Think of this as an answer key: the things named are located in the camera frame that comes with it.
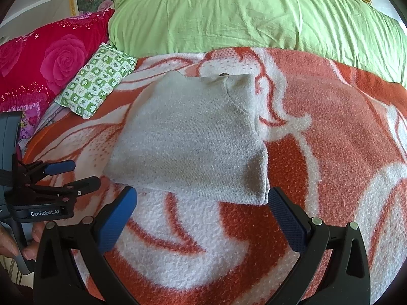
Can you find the person's left hand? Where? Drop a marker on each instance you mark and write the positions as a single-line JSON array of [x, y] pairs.
[[9, 244]]

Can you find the striped bedsheet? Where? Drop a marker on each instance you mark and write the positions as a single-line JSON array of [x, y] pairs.
[[51, 119]]

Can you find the white knit sweater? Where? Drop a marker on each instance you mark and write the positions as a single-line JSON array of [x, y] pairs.
[[190, 139]]

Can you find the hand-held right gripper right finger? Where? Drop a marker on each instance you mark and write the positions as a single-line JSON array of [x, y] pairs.
[[287, 220]]

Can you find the light green duvet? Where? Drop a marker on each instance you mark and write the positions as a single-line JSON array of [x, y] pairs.
[[238, 12]]

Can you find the green checkered pillow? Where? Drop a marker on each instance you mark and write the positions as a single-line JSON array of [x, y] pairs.
[[95, 79]]

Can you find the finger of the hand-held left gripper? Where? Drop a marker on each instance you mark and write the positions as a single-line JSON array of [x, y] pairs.
[[84, 184], [60, 166]]

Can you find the orange and white blanket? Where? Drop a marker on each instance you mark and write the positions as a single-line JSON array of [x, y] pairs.
[[334, 149]]

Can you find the red rose print pillow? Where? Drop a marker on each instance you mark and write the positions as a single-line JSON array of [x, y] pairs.
[[47, 57]]

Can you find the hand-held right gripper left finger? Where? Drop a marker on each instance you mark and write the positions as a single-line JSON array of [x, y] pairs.
[[116, 220]]

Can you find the purple floral cloth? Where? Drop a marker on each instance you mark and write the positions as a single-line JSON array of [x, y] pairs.
[[30, 122]]

